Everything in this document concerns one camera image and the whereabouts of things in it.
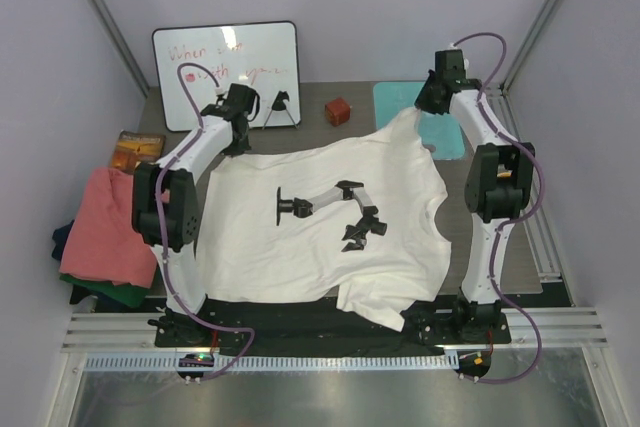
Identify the small white whiteboard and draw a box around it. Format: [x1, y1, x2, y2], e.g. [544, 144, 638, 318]
[152, 21, 301, 132]

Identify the red brown cube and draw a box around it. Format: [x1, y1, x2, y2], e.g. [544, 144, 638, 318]
[324, 97, 352, 127]

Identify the white t shirt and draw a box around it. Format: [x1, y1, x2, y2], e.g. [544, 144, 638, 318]
[196, 108, 451, 331]

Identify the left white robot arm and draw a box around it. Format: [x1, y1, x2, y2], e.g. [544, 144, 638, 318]
[132, 83, 260, 346]

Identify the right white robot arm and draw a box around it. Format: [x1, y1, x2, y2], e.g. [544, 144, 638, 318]
[415, 48, 535, 345]

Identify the teal cutting board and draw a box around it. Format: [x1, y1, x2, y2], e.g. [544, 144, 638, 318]
[373, 81, 466, 161]

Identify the brown book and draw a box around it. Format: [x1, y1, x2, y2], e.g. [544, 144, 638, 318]
[109, 131, 166, 174]

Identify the pink folded t shirt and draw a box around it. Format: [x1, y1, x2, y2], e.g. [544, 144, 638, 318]
[59, 167, 157, 288]

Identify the green folded t shirt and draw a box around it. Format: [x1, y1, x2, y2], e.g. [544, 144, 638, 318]
[59, 274, 149, 308]

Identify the right aluminium frame post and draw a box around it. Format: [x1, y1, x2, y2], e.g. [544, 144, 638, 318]
[500, 0, 564, 92]

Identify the aluminium frame post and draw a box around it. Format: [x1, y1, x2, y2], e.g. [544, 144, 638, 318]
[500, 0, 564, 92]
[88, 0, 150, 98]

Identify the right aluminium rail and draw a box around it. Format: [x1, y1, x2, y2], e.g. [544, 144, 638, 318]
[481, 80, 563, 282]

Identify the aluminium rail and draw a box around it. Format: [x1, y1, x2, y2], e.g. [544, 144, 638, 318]
[481, 80, 563, 282]
[62, 307, 608, 352]

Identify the left aluminium frame post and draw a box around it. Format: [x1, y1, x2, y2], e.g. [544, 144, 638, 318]
[88, 0, 150, 98]

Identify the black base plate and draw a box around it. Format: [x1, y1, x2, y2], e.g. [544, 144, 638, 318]
[148, 295, 511, 358]

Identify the front aluminium rail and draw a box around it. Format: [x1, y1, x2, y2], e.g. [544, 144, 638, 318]
[62, 307, 608, 352]

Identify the perforated cable tray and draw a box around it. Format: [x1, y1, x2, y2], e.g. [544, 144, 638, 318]
[85, 351, 459, 373]

